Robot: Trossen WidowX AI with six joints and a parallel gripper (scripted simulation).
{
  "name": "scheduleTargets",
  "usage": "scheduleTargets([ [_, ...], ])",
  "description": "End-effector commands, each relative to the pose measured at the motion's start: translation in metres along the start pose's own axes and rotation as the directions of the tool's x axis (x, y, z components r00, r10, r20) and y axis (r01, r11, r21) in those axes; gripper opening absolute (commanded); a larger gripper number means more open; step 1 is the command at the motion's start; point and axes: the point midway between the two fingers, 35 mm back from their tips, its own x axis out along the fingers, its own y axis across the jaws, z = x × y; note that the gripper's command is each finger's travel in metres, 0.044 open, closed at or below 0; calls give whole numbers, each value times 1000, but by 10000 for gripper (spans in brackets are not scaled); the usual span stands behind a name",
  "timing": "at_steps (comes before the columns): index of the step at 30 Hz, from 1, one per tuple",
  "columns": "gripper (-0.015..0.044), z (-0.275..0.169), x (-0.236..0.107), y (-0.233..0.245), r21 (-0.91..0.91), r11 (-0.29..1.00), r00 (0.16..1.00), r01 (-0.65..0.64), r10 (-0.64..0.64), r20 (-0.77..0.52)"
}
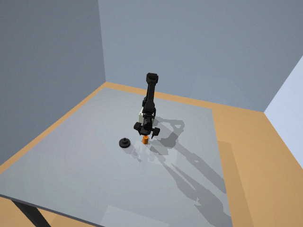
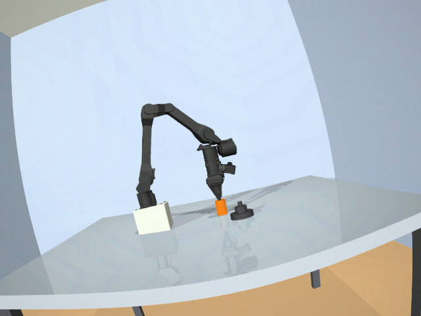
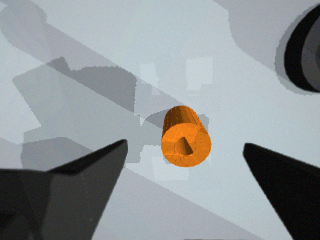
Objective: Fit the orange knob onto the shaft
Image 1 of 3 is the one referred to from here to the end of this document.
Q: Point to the orange knob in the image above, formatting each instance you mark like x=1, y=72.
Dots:
x=145, y=139

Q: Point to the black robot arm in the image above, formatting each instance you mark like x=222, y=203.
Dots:
x=148, y=104

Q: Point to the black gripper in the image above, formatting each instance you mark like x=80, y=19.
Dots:
x=138, y=127

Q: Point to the dark grey round pedestal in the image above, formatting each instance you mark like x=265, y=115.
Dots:
x=124, y=143

